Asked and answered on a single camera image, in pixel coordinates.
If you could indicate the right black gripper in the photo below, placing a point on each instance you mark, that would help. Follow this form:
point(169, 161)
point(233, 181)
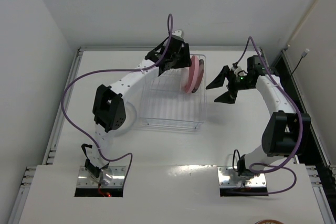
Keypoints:
point(231, 83)

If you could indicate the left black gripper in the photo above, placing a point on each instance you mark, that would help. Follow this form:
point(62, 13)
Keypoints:
point(177, 57)

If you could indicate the white bowl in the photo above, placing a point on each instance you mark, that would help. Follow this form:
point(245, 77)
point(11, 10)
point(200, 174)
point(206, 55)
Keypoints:
point(184, 78)
point(131, 118)

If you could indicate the pink plastic plate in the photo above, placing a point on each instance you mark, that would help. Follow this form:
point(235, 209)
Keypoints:
point(193, 73)

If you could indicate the blue patterned rim plate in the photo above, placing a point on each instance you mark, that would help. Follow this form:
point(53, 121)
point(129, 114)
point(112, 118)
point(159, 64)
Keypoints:
point(200, 75)

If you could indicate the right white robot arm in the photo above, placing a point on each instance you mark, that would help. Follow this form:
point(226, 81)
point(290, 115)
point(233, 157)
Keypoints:
point(287, 130)

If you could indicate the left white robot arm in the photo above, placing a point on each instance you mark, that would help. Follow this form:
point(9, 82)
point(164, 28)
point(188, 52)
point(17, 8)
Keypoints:
point(109, 103)

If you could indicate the brown round object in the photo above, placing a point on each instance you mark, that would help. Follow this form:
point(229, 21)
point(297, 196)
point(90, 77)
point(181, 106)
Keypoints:
point(269, 221)

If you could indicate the clear wire dish rack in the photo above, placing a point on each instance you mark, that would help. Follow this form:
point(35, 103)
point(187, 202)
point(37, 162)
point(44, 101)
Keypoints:
point(164, 104)

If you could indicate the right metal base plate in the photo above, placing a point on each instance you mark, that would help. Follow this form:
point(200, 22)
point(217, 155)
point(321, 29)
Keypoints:
point(228, 179)

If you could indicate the metal base plate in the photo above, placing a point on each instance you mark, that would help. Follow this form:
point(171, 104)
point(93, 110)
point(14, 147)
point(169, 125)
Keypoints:
point(111, 177)
point(228, 179)

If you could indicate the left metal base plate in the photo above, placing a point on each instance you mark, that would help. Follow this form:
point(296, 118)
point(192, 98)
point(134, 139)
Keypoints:
point(111, 177)

